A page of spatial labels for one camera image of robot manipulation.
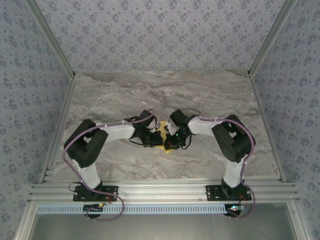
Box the grey metal panel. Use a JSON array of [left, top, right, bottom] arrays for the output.
[[31, 212, 300, 240]]

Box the small controller board with LEDs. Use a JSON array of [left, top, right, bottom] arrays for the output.
[[83, 202, 105, 215], [226, 204, 247, 216]]

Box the wide aluminium mounting rail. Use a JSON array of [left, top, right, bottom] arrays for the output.
[[27, 175, 301, 204]]

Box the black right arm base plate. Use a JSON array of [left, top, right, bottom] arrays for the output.
[[204, 184, 252, 201]]

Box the slotted pale blue cable duct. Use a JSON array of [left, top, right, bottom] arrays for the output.
[[36, 203, 238, 215]]

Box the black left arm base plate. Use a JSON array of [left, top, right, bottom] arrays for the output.
[[72, 184, 120, 202]]

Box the aluminium table side rail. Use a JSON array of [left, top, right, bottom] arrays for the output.
[[38, 74, 77, 185], [248, 73, 287, 183]]

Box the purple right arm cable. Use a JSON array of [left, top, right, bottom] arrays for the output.
[[179, 107, 257, 220]]

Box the aluminium frame post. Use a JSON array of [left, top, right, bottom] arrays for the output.
[[24, 0, 77, 79], [246, 0, 300, 78]]

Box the aluminium frame bar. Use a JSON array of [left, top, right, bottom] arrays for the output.
[[287, 202, 310, 240], [14, 202, 38, 240]]

